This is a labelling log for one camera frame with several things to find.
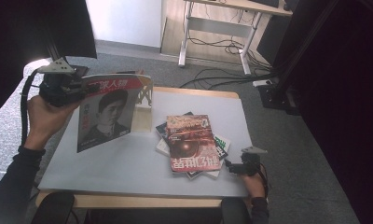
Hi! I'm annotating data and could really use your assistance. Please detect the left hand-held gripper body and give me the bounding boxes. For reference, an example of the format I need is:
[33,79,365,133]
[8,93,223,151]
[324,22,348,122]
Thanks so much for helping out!
[37,57,87,108]

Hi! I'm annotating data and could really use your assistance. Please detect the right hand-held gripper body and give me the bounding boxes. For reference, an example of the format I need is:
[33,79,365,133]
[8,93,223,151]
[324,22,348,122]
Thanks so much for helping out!
[239,146,268,177]

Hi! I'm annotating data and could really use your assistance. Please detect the white magazine with green title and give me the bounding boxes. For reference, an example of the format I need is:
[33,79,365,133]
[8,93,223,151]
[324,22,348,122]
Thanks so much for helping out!
[155,133,231,180]

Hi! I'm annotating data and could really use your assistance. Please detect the portrait magazine with red label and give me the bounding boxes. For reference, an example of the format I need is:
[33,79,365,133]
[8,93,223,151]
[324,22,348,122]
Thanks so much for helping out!
[76,73,153,154]

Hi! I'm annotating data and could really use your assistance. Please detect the red-brown magazine with sphere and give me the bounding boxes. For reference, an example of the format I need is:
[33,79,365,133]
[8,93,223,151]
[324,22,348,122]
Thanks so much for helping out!
[165,114,222,174]

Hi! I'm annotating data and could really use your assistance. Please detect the wooden expandable book rack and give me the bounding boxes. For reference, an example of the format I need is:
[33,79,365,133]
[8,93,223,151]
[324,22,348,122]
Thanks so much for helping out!
[131,69,155,133]

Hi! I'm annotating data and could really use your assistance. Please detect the dark blue illustrated magazine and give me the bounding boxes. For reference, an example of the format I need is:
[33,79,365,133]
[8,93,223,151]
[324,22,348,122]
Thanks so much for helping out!
[155,111,229,181]

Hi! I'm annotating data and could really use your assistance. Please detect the person's right hand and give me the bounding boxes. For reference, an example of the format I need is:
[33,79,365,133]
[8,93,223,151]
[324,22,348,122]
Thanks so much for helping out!
[241,170,267,199]

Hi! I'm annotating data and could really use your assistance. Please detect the person's left hand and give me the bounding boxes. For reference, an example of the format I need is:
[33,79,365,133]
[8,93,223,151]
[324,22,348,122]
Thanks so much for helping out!
[24,94,83,151]

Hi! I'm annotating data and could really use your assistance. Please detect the black metal stand with baseplate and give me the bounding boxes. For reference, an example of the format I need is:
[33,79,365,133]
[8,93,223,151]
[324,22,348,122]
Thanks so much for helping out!
[44,34,90,82]

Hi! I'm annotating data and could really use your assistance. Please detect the person's right leg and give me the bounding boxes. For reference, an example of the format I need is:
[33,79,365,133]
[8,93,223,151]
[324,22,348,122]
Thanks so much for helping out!
[221,197,254,224]

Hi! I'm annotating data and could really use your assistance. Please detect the black curtain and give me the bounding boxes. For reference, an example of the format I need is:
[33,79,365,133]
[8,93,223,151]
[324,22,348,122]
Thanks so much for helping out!
[0,0,98,120]
[299,0,373,224]

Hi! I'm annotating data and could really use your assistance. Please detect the white power strip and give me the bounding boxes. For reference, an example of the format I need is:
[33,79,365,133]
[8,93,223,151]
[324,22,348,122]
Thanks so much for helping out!
[252,79,274,88]

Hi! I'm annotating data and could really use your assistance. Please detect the grey table mat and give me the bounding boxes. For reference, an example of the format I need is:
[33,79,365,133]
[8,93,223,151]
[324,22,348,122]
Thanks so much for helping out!
[38,84,254,199]

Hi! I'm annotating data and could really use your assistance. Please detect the wooden table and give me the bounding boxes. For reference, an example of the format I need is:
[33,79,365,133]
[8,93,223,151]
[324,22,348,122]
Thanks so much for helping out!
[35,82,269,209]

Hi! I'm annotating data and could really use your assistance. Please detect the black computer tower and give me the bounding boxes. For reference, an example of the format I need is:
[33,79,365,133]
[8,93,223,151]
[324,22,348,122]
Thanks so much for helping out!
[256,13,293,66]

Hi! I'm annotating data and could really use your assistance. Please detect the white-legged wooden desk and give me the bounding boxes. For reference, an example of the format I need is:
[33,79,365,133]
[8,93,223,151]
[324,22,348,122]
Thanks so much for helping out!
[178,0,294,77]

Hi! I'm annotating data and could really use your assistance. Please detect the black keyboard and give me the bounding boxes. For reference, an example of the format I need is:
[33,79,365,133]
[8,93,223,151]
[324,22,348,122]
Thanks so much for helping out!
[249,0,281,8]

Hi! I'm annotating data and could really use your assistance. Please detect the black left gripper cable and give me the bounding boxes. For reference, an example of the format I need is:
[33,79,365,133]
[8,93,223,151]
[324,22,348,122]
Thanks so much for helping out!
[20,68,43,147]

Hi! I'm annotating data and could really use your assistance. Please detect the black metal frame stand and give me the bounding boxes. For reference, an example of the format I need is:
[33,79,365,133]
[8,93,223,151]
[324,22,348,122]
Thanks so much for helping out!
[258,0,342,117]

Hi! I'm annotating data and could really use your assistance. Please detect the black floor cables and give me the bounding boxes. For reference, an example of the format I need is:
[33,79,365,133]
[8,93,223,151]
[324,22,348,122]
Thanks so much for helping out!
[178,66,279,91]

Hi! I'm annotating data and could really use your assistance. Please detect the tangle of black cables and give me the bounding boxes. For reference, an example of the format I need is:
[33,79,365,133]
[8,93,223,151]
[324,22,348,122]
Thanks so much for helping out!
[187,36,269,69]

